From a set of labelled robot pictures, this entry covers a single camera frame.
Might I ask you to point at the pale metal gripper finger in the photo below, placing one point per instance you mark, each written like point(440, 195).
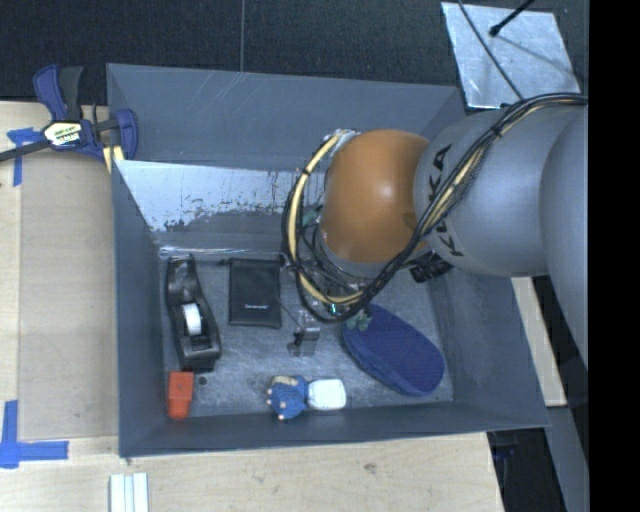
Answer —
point(310, 341)
point(306, 318)

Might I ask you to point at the blue and white toy figure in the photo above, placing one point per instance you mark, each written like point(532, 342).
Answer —
point(300, 397)

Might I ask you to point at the black flat pouch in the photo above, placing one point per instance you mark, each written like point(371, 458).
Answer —
point(254, 285)

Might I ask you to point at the blue oval case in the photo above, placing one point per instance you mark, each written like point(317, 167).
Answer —
point(400, 355)

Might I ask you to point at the black tape dispenser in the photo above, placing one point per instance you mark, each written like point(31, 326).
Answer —
point(192, 345)

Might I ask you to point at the orange-red small block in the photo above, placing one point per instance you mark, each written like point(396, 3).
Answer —
point(180, 392)

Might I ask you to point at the grey metal bin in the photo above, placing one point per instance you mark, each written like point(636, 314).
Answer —
point(240, 120)

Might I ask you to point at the pale wood board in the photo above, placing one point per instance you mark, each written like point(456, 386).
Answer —
point(65, 300)

